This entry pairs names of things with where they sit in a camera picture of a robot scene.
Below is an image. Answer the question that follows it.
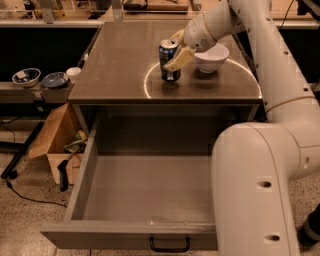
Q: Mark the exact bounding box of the open grey top drawer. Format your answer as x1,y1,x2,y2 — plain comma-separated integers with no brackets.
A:
41,113,222,250

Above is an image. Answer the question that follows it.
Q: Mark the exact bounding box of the dark blue bowl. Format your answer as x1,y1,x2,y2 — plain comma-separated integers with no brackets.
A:
42,72,69,89

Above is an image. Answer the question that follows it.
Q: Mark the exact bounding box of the open cardboard box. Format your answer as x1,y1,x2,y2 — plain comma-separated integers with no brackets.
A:
28,104,86,184

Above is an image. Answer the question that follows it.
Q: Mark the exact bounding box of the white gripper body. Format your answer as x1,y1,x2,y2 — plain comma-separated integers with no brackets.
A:
183,14,216,52

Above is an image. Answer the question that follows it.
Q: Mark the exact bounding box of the black pole on floor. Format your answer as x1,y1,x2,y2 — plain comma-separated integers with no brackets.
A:
0,122,44,179

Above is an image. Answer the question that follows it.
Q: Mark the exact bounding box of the black drawer handle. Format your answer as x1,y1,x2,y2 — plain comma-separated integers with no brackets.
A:
149,236,190,253

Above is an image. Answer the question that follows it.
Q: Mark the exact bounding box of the black handled tool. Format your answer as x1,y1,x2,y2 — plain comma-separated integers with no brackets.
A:
57,145,82,192

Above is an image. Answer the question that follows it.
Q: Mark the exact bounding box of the blue pepsi can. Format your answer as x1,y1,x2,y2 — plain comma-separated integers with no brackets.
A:
158,38,182,82

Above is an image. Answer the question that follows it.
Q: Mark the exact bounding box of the white ceramic bowl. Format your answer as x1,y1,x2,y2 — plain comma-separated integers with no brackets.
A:
194,43,229,73

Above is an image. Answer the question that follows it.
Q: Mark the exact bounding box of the black floor cable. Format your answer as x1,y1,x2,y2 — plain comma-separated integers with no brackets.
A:
5,178,68,209

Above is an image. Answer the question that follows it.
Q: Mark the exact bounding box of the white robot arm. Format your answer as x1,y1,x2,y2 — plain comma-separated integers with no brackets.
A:
165,0,320,256

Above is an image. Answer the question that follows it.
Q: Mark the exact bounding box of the grey cabinet with steel top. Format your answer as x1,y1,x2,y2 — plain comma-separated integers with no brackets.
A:
69,21,263,134

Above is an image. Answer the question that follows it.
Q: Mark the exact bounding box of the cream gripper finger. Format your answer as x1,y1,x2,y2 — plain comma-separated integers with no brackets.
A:
164,46,196,72
171,30,185,47

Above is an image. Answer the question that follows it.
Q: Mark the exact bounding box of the grey side shelf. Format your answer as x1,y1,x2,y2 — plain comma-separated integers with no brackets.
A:
0,82,72,104

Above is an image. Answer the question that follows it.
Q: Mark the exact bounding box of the small white cup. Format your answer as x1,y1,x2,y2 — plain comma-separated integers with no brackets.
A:
66,67,82,83

